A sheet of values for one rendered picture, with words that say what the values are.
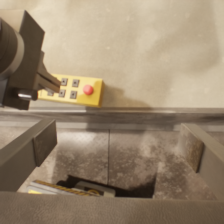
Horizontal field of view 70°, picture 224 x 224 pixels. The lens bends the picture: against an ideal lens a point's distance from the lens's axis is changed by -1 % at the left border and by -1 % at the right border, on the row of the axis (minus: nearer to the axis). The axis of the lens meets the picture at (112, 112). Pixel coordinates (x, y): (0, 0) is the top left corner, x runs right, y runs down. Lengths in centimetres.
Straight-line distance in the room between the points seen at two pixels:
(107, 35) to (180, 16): 23
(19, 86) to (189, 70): 44
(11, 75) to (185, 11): 53
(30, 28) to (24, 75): 7
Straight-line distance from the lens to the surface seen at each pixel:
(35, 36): 28
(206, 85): 53
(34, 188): 107
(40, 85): 32
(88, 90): 44
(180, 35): 57
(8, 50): 22
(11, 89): 24
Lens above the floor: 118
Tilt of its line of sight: 79 degrees down
